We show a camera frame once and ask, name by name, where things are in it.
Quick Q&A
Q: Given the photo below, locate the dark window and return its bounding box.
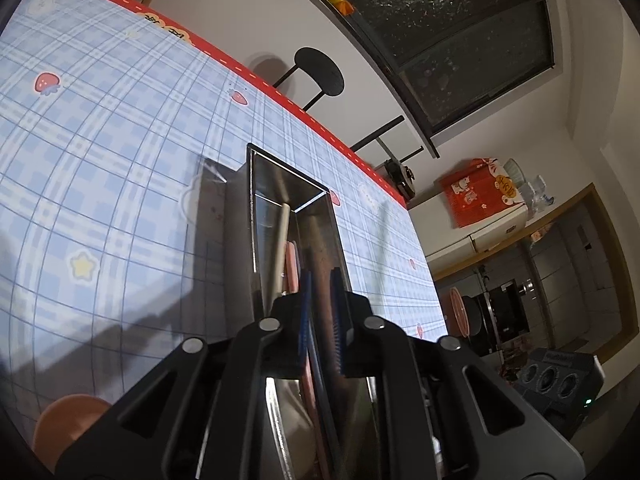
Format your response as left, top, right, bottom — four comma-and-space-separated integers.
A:
310, 0, 556, 136

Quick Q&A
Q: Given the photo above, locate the white refrigerator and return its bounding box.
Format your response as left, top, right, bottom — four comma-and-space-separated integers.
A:
425, 205, 533, 273

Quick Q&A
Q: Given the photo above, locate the clear glass jar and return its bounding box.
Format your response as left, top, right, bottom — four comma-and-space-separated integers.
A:
525, 175, 556, 217

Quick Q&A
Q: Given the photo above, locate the beige chopstick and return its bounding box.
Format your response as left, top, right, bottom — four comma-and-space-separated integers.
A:
272, 203, 291, 301

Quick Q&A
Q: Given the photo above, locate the pink spoon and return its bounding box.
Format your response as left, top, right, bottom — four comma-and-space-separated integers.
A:
32, 394, 112, 467

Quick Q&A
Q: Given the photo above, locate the stainless steel utensil tray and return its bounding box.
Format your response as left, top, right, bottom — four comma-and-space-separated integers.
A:
185, 142, 386, 480

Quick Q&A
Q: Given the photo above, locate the black oven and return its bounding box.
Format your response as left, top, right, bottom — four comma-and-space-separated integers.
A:
480, 280, 531, 353

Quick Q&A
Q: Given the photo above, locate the black folding chair frame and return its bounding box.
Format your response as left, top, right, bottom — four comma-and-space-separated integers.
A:
350, 116, 426, 161

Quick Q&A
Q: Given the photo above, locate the pink basin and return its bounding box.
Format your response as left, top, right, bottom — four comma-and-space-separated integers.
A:
446, 287, 473, 340

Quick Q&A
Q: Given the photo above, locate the pale green bowl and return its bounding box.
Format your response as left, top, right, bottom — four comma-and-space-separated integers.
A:
502, 158, 526, 191

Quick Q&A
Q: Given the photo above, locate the red gift box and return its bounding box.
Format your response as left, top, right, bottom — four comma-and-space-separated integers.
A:
440, 157, 528, 228

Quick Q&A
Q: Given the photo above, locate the black round-back chair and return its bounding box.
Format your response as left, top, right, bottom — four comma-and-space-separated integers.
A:
272, 47, 346, 111

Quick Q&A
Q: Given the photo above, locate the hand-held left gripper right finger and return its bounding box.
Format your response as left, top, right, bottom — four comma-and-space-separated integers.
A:
329, 266, 586, 480

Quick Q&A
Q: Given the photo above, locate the blue plaid tablecloth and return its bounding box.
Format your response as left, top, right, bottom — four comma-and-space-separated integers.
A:
0, 0, 448, 480

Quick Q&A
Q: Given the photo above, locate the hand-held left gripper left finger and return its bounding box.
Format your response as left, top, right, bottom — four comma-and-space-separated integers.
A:
55, 270, 313, 480

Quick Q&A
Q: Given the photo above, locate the black round pot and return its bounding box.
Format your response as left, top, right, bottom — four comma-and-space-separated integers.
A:
384, 157, 417, 199

